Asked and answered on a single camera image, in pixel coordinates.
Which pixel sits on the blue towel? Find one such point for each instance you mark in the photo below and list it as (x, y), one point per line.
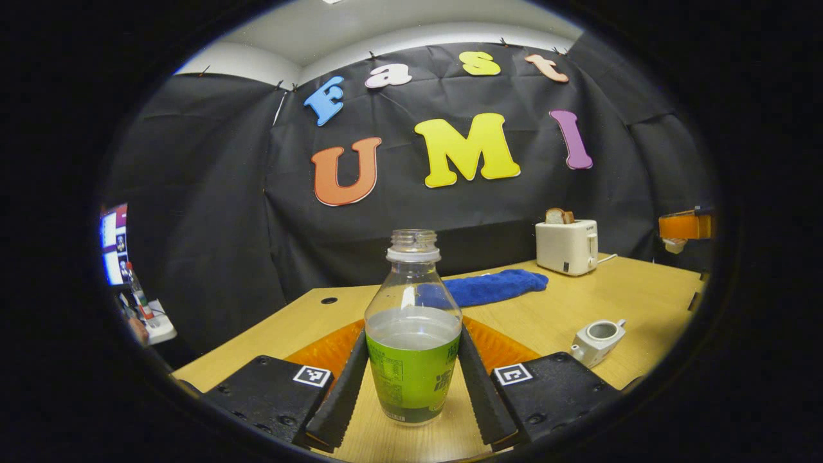
(495, 286)

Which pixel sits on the bread slice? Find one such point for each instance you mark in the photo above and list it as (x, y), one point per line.
(556, 216)

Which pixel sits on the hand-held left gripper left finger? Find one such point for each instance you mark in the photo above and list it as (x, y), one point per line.
(341, 399)

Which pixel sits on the red cap plastic bottle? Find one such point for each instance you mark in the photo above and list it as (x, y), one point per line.
(137, 292)

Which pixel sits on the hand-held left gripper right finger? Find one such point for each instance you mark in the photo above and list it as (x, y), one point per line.
(482, 399)

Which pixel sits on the white toaster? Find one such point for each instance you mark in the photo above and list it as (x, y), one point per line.
(566, 247)

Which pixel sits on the computer monitor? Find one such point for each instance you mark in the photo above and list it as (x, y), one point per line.
(112, 244)

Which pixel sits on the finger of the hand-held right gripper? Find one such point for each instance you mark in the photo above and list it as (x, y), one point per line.
(685, 226)

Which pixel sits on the white side table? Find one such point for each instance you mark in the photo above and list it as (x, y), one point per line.
(161, 331)

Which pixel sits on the green label water bottle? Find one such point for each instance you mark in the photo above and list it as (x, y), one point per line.
(411, 379)

